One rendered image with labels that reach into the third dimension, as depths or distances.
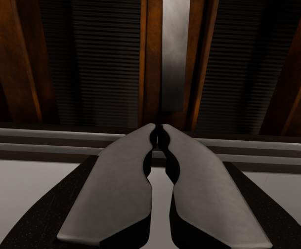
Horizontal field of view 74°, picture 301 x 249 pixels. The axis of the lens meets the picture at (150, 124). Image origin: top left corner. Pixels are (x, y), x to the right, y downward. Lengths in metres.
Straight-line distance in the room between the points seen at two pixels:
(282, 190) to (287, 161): 0.02
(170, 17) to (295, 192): 0.20
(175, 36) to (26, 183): 0.20
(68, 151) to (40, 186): 0.04
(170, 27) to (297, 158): 0.17
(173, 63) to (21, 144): 0.17
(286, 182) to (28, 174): 0.20
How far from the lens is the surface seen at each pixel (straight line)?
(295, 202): 0.22
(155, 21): 0.28
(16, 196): 0.21
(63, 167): 0.17
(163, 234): 0.22
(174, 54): 0.24
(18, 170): 0.19
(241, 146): 0.19
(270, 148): 0.20
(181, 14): 0.24
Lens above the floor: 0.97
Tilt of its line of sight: 61 degrees down
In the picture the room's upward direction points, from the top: 179 degrees counter-clockwise
